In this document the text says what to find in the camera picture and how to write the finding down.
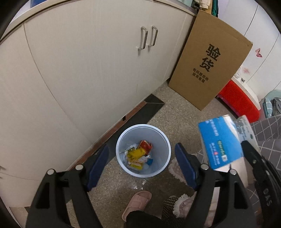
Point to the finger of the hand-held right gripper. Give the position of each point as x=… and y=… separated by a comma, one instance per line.
x=251, y=153

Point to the fluffy dotted slipper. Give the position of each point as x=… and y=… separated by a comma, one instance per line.
x=177, y=203
x=177, y=167

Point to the white wardrobe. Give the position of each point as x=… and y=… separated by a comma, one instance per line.
x=263, y=22

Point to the blue and white box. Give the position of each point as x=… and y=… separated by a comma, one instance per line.
x=219, y=140

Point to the teal bunk bed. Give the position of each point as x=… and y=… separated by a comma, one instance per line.
x=274, y=93

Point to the person's leg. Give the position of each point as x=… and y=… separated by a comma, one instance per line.
x=142, y=220

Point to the pink butterfly sticker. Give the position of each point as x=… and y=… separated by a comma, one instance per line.
x=258, y=52

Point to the white paper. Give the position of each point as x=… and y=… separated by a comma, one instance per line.
x=131, y=147

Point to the low white cabinet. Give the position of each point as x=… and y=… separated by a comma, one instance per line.
x=65, y=65

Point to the light blue plastic bin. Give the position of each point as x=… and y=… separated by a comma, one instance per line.
x=131, y=136

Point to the pink slipper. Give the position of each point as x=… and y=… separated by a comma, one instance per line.
x=138, y=200

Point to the red orange snack wrapper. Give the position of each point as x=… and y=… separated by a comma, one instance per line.
x=146, y=145

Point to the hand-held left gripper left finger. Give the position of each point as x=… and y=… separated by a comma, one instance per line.
x=98, y=166

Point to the yellow snack wrapper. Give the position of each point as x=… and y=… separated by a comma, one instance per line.
x=136, y=154

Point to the green hanging jacket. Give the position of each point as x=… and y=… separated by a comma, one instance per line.
x=214, y=5

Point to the tall cardboard box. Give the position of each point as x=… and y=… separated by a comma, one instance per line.
x=197, y=76

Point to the blue plaid pillow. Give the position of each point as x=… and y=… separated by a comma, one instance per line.
x=266, y=107

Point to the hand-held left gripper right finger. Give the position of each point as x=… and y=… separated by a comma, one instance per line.
x=186, y=166

